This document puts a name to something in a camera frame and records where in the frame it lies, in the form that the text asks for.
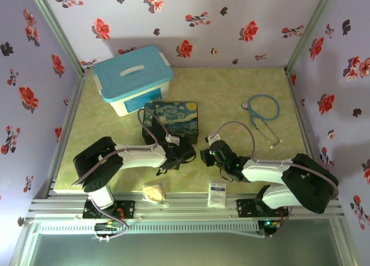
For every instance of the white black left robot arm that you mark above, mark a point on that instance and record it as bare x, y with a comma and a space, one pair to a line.
138, 156

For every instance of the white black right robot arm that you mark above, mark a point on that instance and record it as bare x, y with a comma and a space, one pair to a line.
269, 172

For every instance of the starry night tin box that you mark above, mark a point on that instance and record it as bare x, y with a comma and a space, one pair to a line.
173, 118

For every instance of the white gauze packet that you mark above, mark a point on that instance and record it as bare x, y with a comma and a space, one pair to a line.
216, 194

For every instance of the clear bag of beige material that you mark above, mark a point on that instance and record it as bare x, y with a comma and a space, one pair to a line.
154, 193

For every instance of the blue stethoscope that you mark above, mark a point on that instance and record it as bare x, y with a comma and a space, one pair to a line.
261, 118

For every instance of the white storage box blue lid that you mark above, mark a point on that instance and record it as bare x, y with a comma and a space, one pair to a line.
131, 75

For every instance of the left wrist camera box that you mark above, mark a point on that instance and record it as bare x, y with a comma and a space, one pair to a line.
172, 139

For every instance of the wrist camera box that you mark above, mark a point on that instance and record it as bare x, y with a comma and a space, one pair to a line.
172, 139
212, 138

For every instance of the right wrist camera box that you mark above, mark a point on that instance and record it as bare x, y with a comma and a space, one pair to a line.
212, 138

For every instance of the aluminium frame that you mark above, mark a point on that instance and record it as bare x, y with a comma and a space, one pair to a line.
188, 203

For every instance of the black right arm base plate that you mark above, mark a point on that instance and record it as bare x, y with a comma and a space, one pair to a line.
245, 208

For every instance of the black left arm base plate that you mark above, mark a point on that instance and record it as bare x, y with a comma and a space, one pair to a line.
127, 209

